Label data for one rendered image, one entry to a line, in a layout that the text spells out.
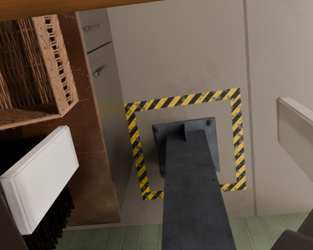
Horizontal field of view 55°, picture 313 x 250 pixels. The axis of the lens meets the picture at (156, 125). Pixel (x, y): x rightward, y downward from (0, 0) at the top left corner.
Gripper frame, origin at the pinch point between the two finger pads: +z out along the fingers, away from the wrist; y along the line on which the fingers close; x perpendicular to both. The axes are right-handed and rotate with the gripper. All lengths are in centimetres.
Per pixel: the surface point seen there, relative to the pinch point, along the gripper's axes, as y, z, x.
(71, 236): -77, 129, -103
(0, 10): -13.4, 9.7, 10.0
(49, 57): -32, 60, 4
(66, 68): -32, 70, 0
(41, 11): -10.1, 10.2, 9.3
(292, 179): 53, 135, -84
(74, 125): -35, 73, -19
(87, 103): -29, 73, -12
